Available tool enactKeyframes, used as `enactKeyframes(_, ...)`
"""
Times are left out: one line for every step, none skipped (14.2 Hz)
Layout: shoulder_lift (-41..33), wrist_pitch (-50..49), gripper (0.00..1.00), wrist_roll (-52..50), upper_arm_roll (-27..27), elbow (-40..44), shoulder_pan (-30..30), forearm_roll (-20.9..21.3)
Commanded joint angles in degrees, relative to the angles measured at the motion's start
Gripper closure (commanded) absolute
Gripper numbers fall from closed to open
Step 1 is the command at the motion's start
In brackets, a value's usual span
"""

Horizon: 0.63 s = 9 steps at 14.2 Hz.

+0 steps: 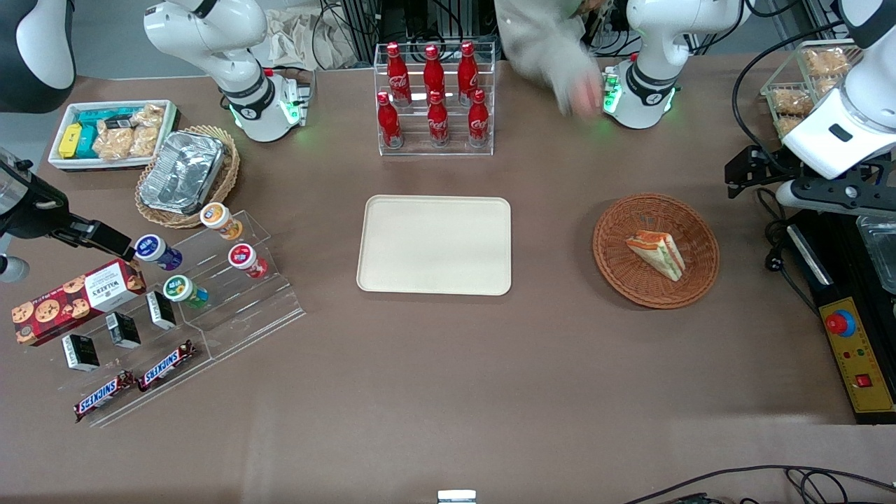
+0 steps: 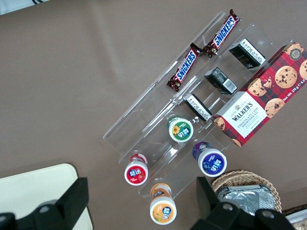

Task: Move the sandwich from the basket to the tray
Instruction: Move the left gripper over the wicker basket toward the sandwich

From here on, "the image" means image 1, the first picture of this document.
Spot yellow black control box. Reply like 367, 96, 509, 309
818, 296, 896, 426

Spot white rectangular snack bin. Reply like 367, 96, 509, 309
48, 100, 179, 172

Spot black appliance base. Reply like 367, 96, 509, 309
785, 206, 896, 330

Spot black floor cables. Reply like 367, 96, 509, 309
623, 465, 896, 504

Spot blurred person hand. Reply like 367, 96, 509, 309
556, 65, 606, 120

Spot triangle sandwich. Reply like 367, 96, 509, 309
625, 230, 686, 282

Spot orange lid yoghurt cup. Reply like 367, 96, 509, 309
200, 202, 244, 241

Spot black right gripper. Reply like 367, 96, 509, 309
0, 147, 135, 263

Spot blue lid yoghurt cup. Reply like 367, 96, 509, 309
134, 234, 183, 272

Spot black equipment rack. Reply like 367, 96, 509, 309
318, 0, 505, 67

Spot green lid yoghurt cup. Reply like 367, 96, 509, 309
163, 275, 209, 309

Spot clear acrylic tiered stand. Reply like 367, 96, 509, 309
52, 280, 212, 429
133, 210, 307, 359

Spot aluminium foil tray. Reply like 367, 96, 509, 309
139, 131, 226, 216

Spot Snickers chocolate bar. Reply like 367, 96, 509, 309
73, 370, 137, 423
137, 340, 195, 392

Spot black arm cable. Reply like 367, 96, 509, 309
731, 20, 848, 172

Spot teal long box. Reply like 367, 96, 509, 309
76, 107, 137, 128

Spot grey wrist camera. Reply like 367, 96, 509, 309
0, 254, 31, 284
776, 162, 896, 216

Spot beige cloth bag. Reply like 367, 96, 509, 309
265, 7, 358, 71

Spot grey sleeved forearm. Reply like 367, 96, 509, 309
493, 0, 603, 88

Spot brown round wicker basket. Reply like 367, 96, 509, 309
592, 193, 720, 309

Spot red Walkers cookie box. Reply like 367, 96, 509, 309
12, 259, 147, 347

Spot black power cable with plug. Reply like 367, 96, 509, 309
756, 188, 823, 319

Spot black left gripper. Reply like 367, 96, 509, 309
724, 143, 797, 201

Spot beige plastic tray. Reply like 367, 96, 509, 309
356, 195, 512, 296

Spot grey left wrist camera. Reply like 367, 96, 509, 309
776, 162, 896, 216

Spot red lid yoghurt cup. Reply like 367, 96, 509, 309
228, 244, 268, 279

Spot clear acrylic snack box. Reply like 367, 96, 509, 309
761, 40, 863, 139

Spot yellow small box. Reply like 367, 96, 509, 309
58, 122, 83, 160

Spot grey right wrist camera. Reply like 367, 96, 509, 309
0, 254, 31, 284

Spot steel rectangular pan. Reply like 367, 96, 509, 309
855, 213, 896, 295

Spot red cola bottle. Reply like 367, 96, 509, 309
377, 92, 404, 149
427, 90, 450, 146
468, 88, 490, 146
386, 42, 412, 107
423, 45, 447, 99
458, 41, 480, 106

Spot clear acrylic bottle rack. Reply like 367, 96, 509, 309
373, 41, 496, 157

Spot light oval wicker basket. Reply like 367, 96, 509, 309
135, 125, 241, 230

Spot small black carton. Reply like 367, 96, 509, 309
146, 290, 177, 330
106, 312, 141, 349
62, 334, 100, 372

